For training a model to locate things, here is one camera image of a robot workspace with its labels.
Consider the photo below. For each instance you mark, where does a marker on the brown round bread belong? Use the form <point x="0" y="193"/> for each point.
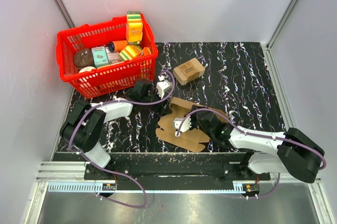
<point x="83" y="58"/>

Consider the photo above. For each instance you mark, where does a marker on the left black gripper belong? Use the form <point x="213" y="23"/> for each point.
<point x="162" y="109"/>

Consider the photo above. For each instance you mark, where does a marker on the brown cardboard box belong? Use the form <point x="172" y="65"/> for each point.
<point x="193" y="140"/>

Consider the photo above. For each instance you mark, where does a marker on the teal small box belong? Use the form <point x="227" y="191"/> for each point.
<point x="100" y="56"/>

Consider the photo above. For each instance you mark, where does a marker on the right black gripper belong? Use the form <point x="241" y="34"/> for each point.
<point x="192" y="116"/>

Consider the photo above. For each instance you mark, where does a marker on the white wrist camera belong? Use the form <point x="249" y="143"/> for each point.
<point x="163" y="86"/>
<point x="182" y="125"/>

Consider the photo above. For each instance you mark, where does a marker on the orange snack packet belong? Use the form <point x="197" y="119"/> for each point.
<point x="145" y="51"/>

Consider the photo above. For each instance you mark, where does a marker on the red plastic shopping basket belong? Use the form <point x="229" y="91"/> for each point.
<point x="110" y="78"/>

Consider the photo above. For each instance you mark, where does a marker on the orange yellow juice carton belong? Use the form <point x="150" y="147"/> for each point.
<point x="134" y="28"/>

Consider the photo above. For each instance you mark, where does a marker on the yellow green striped sponge pack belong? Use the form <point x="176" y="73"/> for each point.
<point x="130" y="52"/>

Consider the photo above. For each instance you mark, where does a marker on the pink packaged item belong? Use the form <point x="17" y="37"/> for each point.
<point x="114" y="58"/>

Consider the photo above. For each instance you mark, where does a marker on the white round item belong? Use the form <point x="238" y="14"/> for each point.
<point x="88" y="69"/>

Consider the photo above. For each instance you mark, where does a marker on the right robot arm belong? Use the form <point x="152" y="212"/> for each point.
<point x="291" y="152"/>

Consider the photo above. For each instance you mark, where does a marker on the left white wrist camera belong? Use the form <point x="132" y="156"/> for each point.
<point x="163" y="86"/>

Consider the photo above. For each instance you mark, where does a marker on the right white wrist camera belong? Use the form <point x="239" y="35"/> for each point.
<point x="182" y="125"/>

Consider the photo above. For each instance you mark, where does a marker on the orange cylindrical can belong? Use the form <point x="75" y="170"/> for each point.
<point x="117" y="46"/>

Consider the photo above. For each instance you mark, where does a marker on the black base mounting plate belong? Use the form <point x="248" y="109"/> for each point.
<point x="226" y="166"/>

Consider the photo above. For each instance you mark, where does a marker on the kitchen scouring pads pack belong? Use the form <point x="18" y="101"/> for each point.
<point x="189" y="71"/>

